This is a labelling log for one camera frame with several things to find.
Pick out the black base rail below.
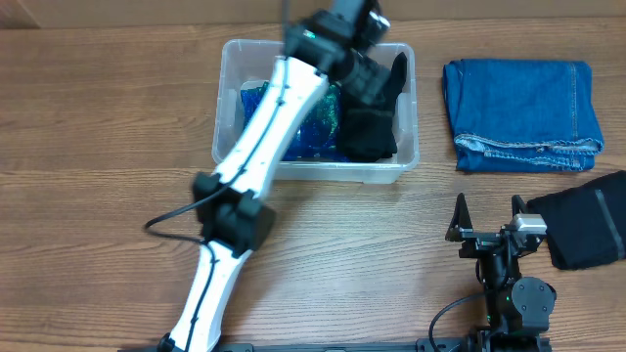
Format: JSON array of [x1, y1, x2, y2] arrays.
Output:
[[195, 336, 554, 352]]

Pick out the black sock with band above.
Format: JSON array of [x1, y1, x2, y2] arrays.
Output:
[[339, 52, 408, 134]]

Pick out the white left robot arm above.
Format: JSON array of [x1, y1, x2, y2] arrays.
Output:
[[156, 0, 389, 351]]

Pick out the folded blue denim jeans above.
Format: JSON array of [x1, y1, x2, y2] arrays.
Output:
[[442, 59, 604, 172]]

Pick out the black folded cloth right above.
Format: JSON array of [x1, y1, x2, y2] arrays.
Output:
[[527, 170, 625, 270]]

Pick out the blue green sequin cloth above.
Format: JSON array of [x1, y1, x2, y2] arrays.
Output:
[[239, 80, 351, 162]]

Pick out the clear plastic storage bin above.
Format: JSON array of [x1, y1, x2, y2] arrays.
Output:
[[212, 39, 420, 184]]

